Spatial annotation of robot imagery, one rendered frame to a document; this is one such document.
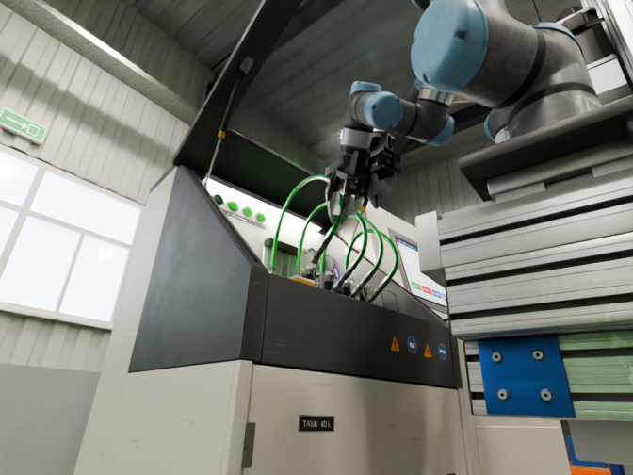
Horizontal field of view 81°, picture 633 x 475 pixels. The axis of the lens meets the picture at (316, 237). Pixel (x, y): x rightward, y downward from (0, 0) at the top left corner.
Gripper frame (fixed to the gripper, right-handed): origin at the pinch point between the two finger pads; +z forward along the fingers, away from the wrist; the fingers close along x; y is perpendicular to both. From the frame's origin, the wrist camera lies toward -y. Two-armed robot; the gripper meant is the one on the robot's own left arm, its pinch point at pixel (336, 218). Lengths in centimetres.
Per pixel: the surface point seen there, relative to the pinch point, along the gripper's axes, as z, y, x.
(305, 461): 27, 48, -24
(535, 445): 62, 39, 66
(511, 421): 52, 36, 53
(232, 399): 16, 42, -37
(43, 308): 218, -325, -139
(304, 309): 8.4, 30.7, -20.9
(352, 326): 14.0, 30.3, -8.5
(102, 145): 67, -465, -93
